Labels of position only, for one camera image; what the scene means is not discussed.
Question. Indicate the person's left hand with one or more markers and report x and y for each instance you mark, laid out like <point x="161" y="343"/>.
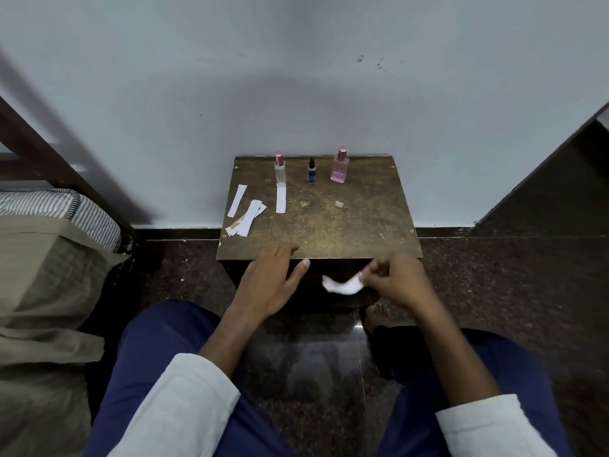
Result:
<point x="261" y="290"/>

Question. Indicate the person's right hand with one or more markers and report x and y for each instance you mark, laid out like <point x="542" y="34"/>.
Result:
<point x="404" y="280"/>

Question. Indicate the person's right thumb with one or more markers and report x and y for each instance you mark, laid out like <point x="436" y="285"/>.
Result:
<point x="370" y="279"/>

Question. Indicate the person's left thumb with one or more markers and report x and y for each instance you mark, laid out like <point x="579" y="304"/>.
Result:
<point x="299" y="272"/>

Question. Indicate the curled white paper strip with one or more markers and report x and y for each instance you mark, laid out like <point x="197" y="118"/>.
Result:
<point x="343" y="286"/>

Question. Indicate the person's right forearm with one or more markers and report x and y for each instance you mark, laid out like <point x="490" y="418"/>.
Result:
<point x="456" y="371"/>

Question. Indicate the person's left forearm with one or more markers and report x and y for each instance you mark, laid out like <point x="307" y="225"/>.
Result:
<point x="200" y="390"/>

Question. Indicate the person's bare foot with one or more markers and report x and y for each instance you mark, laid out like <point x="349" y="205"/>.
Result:
<point x="379" y="315"/>

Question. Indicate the small brown wooden table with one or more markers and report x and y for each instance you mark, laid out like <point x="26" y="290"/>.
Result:
<point x="328" y="218"/>

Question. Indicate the tan paper strip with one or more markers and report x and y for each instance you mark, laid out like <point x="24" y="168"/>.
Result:
<point x="240" y="223"/>

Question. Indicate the small dark blue bottle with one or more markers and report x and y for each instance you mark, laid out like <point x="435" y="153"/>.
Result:
<point x="311" y="173"/>

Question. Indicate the clear perfume bottle pink cap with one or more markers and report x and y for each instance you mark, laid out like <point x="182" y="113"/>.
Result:
<point x="279" y="173"/>

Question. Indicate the person's left leg blue trousers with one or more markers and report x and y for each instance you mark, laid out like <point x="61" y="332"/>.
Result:
<point x="142" y="356"/>

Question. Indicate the person's leg blue trousers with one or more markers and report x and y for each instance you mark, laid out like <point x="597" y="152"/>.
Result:
<point x="142" y="356"/>
<point x="523" y="375"/>

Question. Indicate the person's right leg blue trousers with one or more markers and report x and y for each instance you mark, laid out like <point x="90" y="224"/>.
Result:
<point x="523" y="375"/>

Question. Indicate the dark wooden door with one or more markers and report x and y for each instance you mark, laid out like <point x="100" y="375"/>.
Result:
<point x="556" y="190"/>

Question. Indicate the striped mattress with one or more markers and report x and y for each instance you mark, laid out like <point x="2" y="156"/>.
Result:
<point x="57" y="207"/>

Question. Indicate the dark wooden bed frame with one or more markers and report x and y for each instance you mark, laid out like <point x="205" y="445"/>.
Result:
<point x="38" y="154"/>

